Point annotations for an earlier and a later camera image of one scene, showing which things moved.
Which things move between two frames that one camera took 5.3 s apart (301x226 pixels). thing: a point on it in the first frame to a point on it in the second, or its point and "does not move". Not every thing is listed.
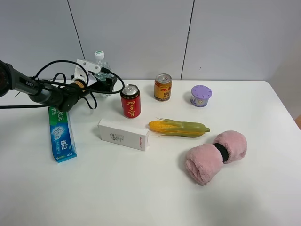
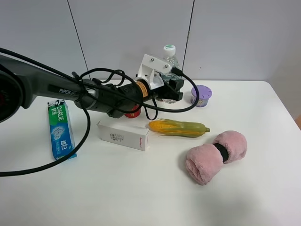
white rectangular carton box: (124, 134) does not move
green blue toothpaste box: (63, 144) does not move
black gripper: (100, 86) to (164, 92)
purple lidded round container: (200, 95) does not move
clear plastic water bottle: (99, 55) to (169, 52)
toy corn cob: (177, 128) does not move
